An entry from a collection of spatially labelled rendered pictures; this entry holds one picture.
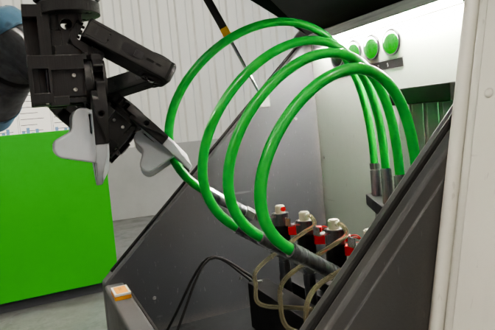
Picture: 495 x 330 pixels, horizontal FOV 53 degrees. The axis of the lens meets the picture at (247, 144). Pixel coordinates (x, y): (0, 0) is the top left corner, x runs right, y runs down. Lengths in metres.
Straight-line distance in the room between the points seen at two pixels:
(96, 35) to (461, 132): 0.41
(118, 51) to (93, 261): 3.62
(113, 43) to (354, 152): 0.66
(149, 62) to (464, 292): 0.41
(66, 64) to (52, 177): 3.47
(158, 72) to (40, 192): 3.48
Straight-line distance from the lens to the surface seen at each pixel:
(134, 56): 0.60
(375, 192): 0.94
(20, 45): 0.79
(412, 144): 0.66
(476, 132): 0.53
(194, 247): 1.13
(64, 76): 0.59
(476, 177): 0.52
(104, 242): 4.15
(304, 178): 1.22
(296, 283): 0.87
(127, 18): 7.43
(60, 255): 4.13
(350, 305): 0.50
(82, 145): 0.60
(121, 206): 7.32
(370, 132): 0.93
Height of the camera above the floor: 1.26
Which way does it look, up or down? 3 degrees down
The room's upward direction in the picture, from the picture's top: 5 degrees counter-clockwise
